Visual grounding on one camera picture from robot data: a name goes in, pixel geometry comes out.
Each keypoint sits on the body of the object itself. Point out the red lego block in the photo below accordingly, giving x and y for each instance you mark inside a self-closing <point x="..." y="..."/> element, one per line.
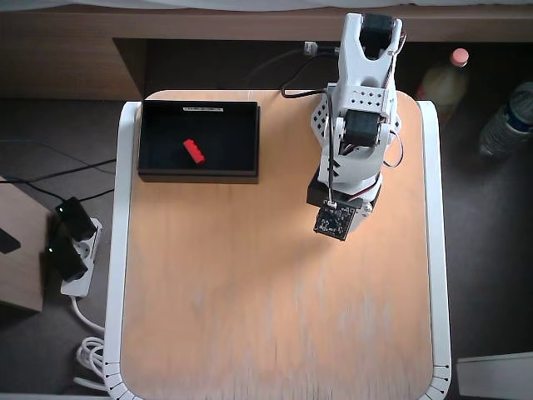
<point x="194" y="151"/>

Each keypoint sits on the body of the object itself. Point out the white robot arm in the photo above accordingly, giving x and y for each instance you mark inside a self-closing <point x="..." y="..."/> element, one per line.
<point x="354" y="162"/>

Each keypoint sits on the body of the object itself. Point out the black rectangular bin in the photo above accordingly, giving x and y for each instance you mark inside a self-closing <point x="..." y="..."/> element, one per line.
<point x="233" y="141"/>

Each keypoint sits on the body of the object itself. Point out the white label strip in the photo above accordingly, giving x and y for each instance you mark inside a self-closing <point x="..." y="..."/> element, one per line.
<point x="202" y="108"/>

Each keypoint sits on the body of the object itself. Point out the yellow bottle with pink cap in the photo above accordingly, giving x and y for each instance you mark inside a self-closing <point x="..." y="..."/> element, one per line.
<point x="445" y="83"/>

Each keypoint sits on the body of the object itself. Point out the clear plastic water bottle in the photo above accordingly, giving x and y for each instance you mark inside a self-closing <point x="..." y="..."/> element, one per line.
<point x="506" y="121"/>

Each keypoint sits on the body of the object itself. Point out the white power strip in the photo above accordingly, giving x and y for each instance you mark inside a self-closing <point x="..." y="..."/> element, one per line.
<point x="83" y="250"/>

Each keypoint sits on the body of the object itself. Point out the black power adapter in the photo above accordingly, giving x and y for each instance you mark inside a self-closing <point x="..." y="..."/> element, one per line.
<point x="76" y="218"/>
<point x="66" y="258"/>

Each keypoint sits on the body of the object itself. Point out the white box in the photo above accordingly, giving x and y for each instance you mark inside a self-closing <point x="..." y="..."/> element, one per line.
<point x="495" y="375"/>

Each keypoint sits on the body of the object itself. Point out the brown wooden desk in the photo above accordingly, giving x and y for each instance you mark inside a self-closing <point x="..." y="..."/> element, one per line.
<point x="62" y="54"/>

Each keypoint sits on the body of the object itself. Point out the brown wooden box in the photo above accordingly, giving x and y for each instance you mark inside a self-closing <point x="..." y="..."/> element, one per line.
<point x="21" y="283"/>

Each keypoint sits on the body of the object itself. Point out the flat black object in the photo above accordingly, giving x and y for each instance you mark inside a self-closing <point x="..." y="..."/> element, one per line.
<point x="7" y="241"/>

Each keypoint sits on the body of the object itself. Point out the black camera circuit board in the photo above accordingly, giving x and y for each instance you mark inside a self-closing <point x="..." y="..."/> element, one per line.
<point x="333" y="223"/>

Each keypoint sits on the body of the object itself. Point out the white table frame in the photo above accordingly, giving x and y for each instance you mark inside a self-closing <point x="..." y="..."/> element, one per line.
<point x="121" y="208"/>

